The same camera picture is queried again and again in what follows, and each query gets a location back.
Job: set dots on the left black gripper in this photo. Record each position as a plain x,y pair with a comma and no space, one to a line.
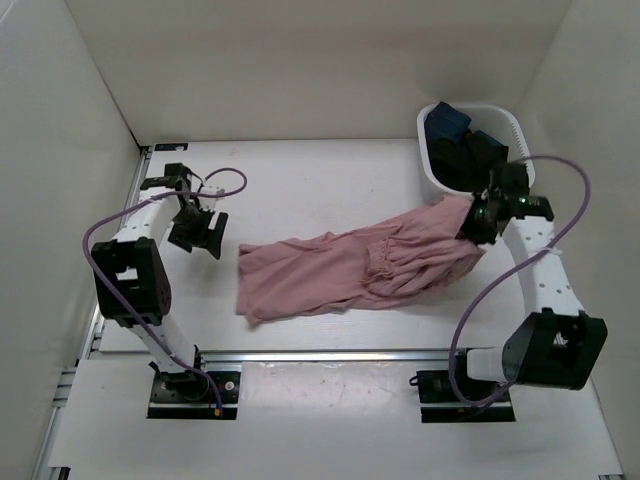
205,239

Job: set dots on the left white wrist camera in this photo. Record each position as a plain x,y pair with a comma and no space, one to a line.
209,196

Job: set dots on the white plastic laundry basket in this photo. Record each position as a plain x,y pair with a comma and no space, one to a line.
495,121

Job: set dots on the black folded garment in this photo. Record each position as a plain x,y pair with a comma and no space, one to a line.
465,165

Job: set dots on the pink trousers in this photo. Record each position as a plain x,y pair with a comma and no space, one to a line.
382,266

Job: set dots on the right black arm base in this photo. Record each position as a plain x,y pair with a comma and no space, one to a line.
439,404

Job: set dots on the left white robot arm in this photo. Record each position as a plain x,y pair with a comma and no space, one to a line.
133,287

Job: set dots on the small dark label sticker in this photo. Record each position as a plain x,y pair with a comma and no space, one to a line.
169,147

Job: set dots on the blue folded garment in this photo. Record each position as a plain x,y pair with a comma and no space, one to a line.
445,122

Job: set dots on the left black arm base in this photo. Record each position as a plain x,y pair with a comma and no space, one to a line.
192,397

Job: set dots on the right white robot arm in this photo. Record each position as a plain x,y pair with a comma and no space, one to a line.
558,343

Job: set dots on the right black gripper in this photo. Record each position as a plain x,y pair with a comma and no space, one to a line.
467,232

